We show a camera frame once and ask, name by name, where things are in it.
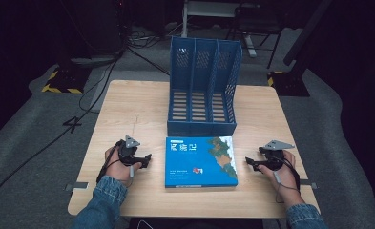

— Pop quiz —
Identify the person's right hand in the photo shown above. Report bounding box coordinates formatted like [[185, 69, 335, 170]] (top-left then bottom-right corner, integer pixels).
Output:
[[260, 149, 304, 204]]

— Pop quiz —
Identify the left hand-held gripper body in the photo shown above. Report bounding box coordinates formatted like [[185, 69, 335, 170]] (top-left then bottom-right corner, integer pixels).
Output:
[[116, 135, 143, 167]]

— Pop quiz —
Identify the white metal desk frame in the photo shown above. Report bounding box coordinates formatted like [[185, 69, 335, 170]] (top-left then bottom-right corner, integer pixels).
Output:
[[180, 0, 261, 58]]

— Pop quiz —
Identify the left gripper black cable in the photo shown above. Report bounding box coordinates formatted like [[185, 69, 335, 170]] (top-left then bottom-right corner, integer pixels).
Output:
[[95, 141, 135, 189]]

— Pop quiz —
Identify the long black floor cable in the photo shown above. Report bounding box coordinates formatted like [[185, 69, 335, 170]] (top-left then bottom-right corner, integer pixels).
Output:
[[0, 47, 172, 204]]

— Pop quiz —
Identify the grey metal table bracket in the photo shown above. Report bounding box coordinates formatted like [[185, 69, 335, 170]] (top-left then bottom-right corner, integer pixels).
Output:
[[64, 181, 90, 192], [299, 178, 319, 191]]

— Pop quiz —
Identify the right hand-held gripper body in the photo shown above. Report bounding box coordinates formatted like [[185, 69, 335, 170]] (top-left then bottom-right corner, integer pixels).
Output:
[[258, 139, 296, 172]]

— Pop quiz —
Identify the dark folding stand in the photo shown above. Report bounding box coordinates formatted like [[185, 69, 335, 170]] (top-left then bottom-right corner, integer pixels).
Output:
[[224, 3, 288, 70]]

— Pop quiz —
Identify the yellow black striped stand base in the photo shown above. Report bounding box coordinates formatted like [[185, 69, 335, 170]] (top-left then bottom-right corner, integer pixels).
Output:
[[41, 65, 93, 95], [266, 70, 311, 97]]

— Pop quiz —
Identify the person's left hand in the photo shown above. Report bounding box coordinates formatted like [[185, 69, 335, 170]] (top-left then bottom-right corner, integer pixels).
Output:
[[104, 145, 142, 187]]

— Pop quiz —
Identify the blue book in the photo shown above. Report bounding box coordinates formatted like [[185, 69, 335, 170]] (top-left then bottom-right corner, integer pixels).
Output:
[[164, 135, 240, 190]]

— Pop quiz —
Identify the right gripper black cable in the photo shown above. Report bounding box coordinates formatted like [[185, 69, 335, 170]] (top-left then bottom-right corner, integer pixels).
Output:
[[272, 155, 302, 204]]

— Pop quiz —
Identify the blue file rack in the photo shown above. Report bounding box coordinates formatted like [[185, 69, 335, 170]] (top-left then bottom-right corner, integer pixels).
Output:
[[166, 35, 243, 138]]

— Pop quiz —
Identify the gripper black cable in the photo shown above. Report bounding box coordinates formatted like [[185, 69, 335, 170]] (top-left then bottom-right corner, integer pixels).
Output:
[[272, 155, 302, 204], [95, 141, 135, 189]]

